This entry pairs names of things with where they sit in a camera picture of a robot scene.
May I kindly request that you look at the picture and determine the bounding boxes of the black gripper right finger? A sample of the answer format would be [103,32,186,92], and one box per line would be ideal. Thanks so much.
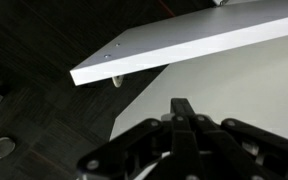
[192,115,288,180]

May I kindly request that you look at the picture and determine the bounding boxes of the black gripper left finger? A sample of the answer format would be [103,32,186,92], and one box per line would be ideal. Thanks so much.
[77,98,201,180]

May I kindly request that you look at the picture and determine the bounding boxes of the white cabinet body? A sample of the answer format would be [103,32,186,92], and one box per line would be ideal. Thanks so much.
[111,36,288,138]

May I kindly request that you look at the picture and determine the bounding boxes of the white door handle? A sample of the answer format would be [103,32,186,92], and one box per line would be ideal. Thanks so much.
[112,75,124,88]

